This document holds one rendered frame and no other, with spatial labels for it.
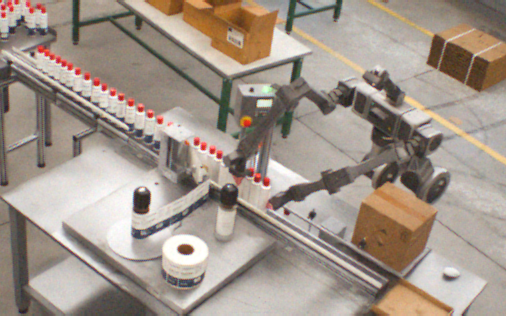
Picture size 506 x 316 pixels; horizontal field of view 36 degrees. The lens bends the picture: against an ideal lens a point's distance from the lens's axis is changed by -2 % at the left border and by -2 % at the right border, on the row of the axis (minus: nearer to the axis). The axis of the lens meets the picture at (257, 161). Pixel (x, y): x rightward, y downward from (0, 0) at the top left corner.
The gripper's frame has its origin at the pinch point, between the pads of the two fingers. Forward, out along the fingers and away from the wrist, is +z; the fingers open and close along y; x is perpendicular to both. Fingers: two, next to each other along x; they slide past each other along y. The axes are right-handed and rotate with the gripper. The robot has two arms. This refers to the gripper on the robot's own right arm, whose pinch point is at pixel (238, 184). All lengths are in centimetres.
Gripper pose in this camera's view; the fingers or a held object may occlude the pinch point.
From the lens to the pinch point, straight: 396.4
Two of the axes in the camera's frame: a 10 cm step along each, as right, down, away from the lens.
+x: 6.3, -3.8, 6.8
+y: 7.7, 4.3, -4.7
